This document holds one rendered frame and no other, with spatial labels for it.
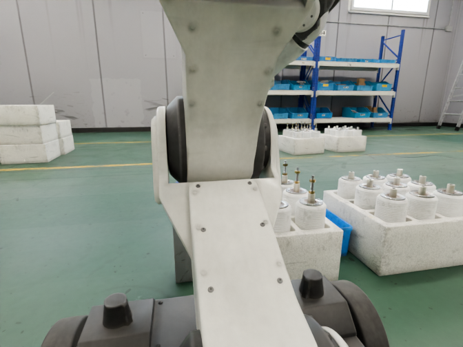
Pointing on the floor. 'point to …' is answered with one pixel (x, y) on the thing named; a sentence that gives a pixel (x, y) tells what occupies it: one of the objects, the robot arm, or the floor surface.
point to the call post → (181, 261)
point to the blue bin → (342, 229)
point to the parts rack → (340, 91)
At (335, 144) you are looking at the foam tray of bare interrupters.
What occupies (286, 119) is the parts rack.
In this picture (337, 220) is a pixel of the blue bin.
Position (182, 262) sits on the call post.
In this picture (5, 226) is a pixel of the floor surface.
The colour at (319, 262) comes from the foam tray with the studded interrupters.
